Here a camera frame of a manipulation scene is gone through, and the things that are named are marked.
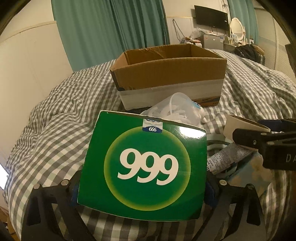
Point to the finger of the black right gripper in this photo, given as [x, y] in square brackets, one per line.
[286, 125]
[277, 149]

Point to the green curtain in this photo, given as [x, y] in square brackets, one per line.
[95, 32]
[245, 12]

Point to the light blue plastic hook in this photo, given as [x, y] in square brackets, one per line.
[217, 141]

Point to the clear plastic bag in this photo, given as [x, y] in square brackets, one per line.
[179, 108]

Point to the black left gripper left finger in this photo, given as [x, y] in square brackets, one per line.
[39, 221]

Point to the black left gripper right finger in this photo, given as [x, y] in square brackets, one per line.
[236, 213]

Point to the small white carton box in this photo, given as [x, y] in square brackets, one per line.
[233, 122]

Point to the black backpack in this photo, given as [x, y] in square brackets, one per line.
[249, 52]

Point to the green 999 medicine box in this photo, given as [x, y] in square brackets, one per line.
[144, 168]

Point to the silver mini fridge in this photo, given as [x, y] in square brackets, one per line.
[212, 41]

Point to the grey checkered bed duvet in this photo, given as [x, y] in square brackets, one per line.
[53, 144]

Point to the blue floral tissue pack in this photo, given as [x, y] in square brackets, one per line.
[252, 172]

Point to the black wall television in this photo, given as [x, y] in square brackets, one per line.
[211, 17]

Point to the white oval vanity mirror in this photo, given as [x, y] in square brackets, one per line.
[237, 29]

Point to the brown cardboard box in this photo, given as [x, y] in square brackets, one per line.
[144, 77]

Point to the white ointment tube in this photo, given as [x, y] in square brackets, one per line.
[223, 159]

